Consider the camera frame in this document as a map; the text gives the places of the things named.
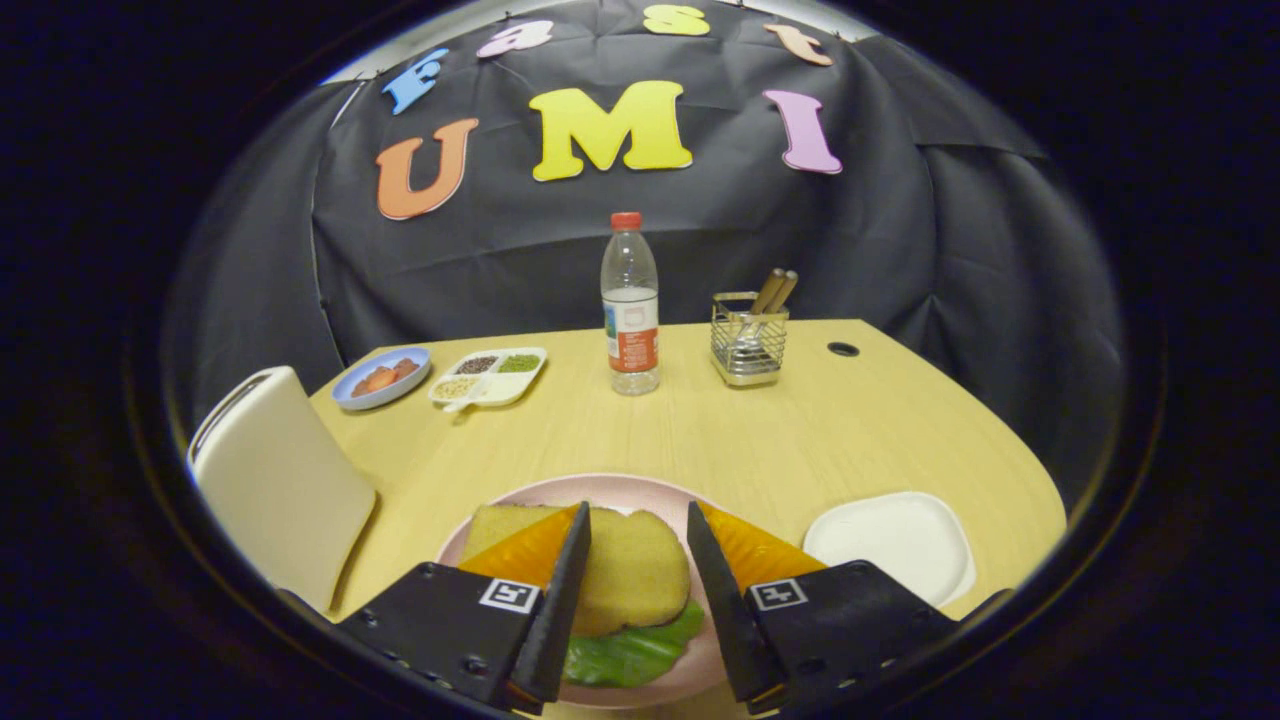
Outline black backdrop cloth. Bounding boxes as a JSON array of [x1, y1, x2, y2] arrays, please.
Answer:
[[160, 0, 1131, 521]]

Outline clear bottle with red cap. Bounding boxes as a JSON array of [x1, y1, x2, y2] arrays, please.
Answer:
[[600, 211, 662, 396]]

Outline square bread slice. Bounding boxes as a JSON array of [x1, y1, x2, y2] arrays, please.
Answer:
[[459, 503, 581, 563]]

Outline white divided tray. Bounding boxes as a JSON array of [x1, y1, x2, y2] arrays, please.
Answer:
[[428, 346, 549, 413]]

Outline blue round plate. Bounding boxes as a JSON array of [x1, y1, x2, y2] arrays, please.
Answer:
[[331, 346, 433, 412]]

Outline wire mesh utensil holder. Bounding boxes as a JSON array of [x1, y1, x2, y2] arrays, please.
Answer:
[[710, 291, 790, 388]]

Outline red food slices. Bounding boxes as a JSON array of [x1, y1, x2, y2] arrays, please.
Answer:
[[350, 357, 422, 398]]

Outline white square plate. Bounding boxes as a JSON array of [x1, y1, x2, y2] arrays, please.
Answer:
[[802, 491, 977, 609]]

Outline white toaster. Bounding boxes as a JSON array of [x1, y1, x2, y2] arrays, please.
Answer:
[[188, 365, 378, 613]]

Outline round-topped toast slice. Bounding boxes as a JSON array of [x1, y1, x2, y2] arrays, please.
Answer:
[[570, 508, 693, 638]]

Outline green lettuce leaf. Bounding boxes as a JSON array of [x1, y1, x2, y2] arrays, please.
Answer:
[[563, 600, 707, 689]]

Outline pink round plate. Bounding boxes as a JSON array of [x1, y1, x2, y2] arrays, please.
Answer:
[[435, 473, 736, 711]]

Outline wooden-handled utensil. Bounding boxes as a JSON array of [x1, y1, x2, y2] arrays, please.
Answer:
[[745, 267, 787, 317], [762, 270, 800, 319]]

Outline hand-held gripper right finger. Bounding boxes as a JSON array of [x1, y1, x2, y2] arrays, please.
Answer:
[[686, 500, 961, 716]]

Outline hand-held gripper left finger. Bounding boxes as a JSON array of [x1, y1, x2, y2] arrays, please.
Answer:
[[335, 500, 593, 716]]

